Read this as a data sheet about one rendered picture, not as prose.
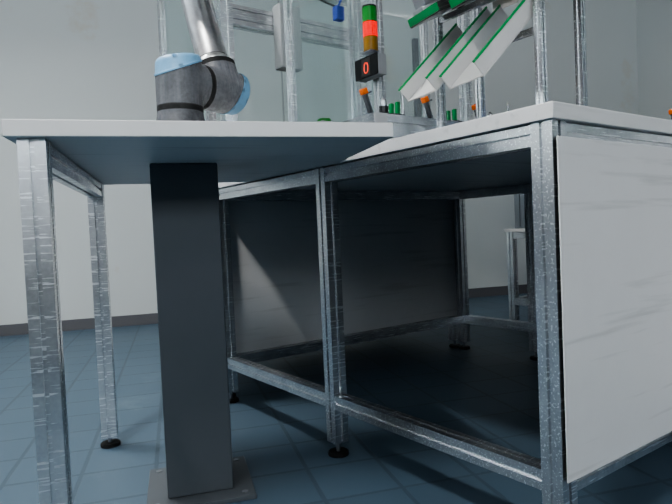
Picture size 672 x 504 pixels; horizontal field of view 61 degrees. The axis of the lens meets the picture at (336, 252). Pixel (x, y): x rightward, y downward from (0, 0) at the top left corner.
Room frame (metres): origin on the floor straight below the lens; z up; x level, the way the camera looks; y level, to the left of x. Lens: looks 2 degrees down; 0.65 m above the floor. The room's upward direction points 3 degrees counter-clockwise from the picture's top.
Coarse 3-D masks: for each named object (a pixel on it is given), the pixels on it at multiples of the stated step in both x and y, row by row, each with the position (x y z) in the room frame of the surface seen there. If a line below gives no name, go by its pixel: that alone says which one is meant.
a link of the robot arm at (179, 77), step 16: (160, 64) 1.43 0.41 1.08; (176, 64) 1.42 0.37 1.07; (192, 64) 1.44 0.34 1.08; (160, 80) 1.43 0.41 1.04; (176, 80) 1.42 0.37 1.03; (192, 80) 1.44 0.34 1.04; (208, 80) 1.48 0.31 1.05; (160, 96) 1.43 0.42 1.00; (176, 96) 1.42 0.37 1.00; (192, 96) 1.44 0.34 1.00; (208, 96) 1.49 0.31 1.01
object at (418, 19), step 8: (440, 0) 1.46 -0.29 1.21; (448, 0) 1.47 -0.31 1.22; (432, 8) 1.47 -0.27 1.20; (440, 8) 1.46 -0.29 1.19; (448, 8) 1.50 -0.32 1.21; (456, 8) 1.62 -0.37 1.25; (416, 16) 1.53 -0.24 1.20; (424, 16) 1.51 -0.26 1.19; (432, 16) 1.51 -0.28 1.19; (416, 24) 1.55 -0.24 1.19
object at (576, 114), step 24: (480, 120) 1.15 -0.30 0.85; (504, 120) 1.10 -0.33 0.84; (528, 120) 1.06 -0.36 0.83; (576, 120) 1.06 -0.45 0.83; (600, 120) 1.10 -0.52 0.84; (624, 120) 1.16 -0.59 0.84; (648, 120) 1.21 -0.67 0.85; (384, 144) 1.38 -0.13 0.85; (408, 144) 1.32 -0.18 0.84; (432, 144) 1.28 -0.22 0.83; (312, 168) 1.64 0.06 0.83; (432, 168) 1.79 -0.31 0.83; (456, 168) 1.82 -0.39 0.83; (480, 168) 1.86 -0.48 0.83; (504, 168) 1.89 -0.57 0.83; (528, 168) 1.93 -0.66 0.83
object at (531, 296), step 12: (528, 204) 2.69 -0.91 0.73; (528, 216) 2.69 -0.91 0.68; (528, 228) 2.69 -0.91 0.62; (528, 240) 2.69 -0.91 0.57; (528, 252) 2.69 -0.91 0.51; (528, 264) 2.70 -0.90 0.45; (528, 276) 2.70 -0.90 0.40; (528, 288) 2.70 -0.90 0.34; (528, 300) 2.70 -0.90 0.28; (528, 312) 2.70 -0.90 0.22
